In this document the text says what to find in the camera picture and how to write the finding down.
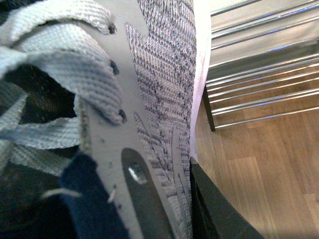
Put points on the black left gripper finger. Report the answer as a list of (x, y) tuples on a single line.
[(213, 217)]

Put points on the black metal shoe rack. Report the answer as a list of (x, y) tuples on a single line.
[(264, 61)]

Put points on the grey knit sneaker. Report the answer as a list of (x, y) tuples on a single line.
[(98, 104)]

